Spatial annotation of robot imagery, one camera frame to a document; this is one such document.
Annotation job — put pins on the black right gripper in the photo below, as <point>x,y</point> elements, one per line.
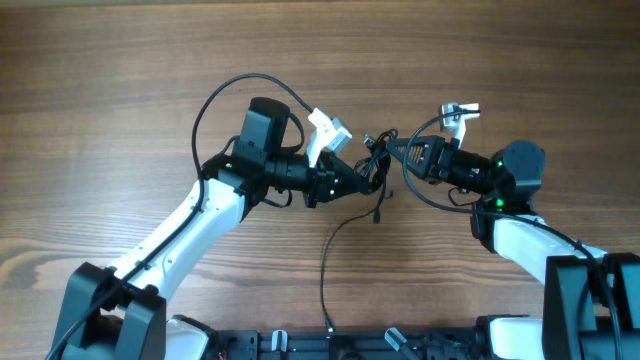
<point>436,159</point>

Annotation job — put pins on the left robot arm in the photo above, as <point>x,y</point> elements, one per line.
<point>119,311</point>

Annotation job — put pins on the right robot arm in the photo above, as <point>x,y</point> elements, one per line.
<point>591,297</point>

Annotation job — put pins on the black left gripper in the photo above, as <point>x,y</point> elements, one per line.
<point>323,185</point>

